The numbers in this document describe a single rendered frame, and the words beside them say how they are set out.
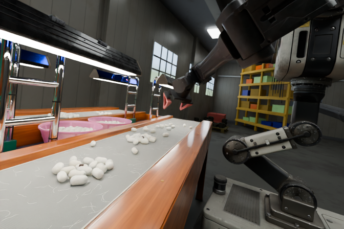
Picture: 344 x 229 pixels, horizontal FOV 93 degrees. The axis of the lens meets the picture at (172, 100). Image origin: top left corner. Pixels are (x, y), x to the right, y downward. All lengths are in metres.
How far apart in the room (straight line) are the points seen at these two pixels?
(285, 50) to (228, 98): 8.25
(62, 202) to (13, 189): 0.11
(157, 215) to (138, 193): 0.07
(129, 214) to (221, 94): 8.85
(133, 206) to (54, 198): 0.17
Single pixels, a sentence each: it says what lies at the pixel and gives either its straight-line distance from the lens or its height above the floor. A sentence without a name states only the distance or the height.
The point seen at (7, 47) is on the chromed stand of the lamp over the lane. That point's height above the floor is 1.04.
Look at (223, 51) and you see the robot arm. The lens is 0.37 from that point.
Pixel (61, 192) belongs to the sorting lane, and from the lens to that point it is 0.45.
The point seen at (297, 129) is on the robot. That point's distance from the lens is 0.90.
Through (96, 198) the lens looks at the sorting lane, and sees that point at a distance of 0.41.
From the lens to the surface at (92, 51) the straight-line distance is 0.52.
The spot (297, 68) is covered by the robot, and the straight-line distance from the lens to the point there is 0.81.
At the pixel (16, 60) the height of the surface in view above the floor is 1.04.
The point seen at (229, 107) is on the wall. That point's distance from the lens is 8.98.
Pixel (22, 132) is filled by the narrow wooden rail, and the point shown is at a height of 0.74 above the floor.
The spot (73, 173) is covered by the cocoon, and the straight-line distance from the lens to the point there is 0.48.
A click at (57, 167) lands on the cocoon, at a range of 0.51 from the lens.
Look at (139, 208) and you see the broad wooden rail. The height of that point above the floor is 0.76.
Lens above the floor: 0.96
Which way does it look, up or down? 1 degrees down
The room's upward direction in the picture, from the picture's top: 7 degrees clockwise
